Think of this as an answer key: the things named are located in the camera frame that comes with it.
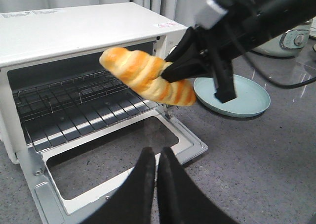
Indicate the light green rice cooker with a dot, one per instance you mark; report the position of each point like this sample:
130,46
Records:
288,44

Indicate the light green plate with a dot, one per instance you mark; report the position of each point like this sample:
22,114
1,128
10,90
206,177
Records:
251,100

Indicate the oven glass door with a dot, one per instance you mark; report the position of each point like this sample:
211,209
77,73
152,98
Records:
77,157

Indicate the metal oven wire rack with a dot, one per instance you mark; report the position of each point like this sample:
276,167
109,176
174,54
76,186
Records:
74,105

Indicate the white Toshiba toaster oven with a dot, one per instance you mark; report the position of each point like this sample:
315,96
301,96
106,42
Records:
41,47

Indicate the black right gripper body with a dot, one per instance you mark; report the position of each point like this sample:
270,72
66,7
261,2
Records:
258,22

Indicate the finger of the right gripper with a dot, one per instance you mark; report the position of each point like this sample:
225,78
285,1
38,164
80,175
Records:
187,67
189,47

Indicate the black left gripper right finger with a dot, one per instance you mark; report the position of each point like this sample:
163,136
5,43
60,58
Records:
180,201

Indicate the striped bread roll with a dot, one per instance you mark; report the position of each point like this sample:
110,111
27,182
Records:
142,73

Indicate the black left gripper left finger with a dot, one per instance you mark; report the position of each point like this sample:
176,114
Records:
132,201

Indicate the silver camera box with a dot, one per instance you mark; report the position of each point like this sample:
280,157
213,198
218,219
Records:
213,11

